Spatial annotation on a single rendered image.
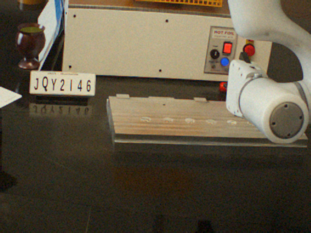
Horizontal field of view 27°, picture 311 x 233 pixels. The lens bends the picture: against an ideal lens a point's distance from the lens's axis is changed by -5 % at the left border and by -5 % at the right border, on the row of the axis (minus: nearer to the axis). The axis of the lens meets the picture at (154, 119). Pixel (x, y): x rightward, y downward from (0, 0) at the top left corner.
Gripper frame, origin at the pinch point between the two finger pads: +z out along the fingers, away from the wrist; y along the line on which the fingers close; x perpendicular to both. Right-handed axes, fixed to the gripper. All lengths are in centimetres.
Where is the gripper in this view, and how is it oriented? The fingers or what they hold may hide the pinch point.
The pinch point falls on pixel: (233, 79)
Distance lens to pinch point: 134.1
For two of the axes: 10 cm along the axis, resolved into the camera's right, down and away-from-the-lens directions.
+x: 9.8, 0.4, 1.8
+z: -1.6, -2.6, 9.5
